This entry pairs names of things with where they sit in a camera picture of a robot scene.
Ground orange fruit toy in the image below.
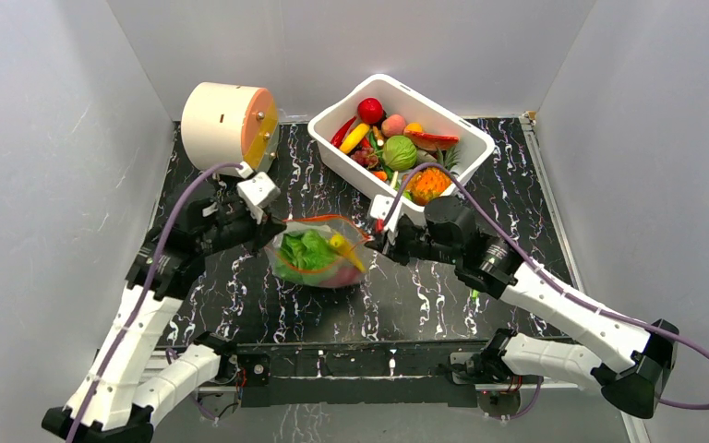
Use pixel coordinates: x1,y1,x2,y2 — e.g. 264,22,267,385
404,122,424,133

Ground watermelon slice toy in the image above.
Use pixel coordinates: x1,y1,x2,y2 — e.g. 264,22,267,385
404,131,460,152

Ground napa cabbage toy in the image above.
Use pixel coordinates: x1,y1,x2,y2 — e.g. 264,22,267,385
272,229,340,287

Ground grape bunch toy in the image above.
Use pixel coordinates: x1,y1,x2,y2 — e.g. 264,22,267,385
350,148,380,170

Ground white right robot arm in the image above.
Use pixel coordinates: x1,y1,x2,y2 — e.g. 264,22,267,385
367,196,678,419

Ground peach toy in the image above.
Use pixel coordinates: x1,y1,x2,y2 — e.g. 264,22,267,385
380,114,407,138

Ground white plastic bin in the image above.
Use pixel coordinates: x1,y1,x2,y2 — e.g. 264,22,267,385
307,74,495,222

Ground round green cabbage toy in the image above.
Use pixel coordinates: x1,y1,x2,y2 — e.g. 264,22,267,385
382,136,417,172

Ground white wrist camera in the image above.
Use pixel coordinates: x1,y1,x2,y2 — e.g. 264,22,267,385
236,172,280,224
368,195,403,243

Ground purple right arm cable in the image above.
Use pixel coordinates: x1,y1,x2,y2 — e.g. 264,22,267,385
381,162,709,421

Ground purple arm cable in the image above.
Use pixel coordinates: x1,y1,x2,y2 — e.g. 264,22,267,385
381,162,709,421
64,162,246,443

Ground red apple toy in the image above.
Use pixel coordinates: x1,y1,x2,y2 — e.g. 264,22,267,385
356,97,385,126

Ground long red chili toy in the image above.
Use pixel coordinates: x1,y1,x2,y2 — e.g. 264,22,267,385
330,116,357,149

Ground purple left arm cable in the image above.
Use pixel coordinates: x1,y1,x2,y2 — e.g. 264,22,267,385
64,162,246,443

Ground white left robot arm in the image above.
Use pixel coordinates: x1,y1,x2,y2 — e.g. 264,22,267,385
42,173,286,442

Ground pineapple toy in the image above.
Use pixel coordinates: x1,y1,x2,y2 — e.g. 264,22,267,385
435,146,460,175

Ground clear zip bag orange zipper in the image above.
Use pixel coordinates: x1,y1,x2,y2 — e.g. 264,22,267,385
265,214,370,289

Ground purple beet toy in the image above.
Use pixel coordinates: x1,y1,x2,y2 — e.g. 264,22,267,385
320,265,364,289

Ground yellow banana toy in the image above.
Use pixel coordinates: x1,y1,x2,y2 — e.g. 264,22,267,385
339,123,371,155
329,233,366,273

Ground cream round drum appliance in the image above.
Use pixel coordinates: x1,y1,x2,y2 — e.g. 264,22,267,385
180,82,279,172

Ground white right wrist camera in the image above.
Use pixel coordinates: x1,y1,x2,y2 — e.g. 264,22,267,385
368,195,403,243

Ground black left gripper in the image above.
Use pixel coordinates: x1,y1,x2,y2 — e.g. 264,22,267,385
197,198,287,257

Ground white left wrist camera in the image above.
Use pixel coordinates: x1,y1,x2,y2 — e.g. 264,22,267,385
236,172,280,224

